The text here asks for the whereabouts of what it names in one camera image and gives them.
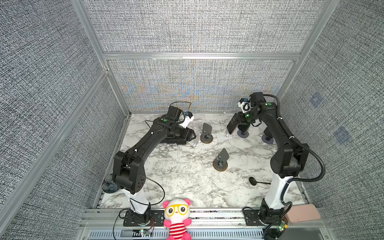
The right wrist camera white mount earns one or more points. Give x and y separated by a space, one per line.
244 105

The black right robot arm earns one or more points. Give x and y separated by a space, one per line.
289 159

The white phone stand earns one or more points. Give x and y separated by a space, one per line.
195 142
223 136

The grey round stand far right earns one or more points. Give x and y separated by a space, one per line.
267 137

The white phone stand left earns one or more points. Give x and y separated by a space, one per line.
195 142

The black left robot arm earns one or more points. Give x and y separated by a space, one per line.
129 167

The grey wood-base stand rear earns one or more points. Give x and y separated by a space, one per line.
206 135

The empty grey wood-base stand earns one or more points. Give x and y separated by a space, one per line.
220 163

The pink flat box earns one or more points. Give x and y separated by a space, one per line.
302 213

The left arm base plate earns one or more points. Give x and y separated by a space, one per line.
149 218

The pink white plush toy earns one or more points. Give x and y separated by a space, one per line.
177 218

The black ladle spoon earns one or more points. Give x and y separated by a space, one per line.
254 182

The white phone stand right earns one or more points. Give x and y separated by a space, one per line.
223 136

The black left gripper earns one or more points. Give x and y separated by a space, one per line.
187 134

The aluminium frame corner post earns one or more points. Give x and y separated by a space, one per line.
89 29

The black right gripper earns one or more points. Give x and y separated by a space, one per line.
241 120

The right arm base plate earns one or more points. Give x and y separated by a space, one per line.
251 217

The grey round stand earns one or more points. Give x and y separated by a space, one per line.
267 137
243 131

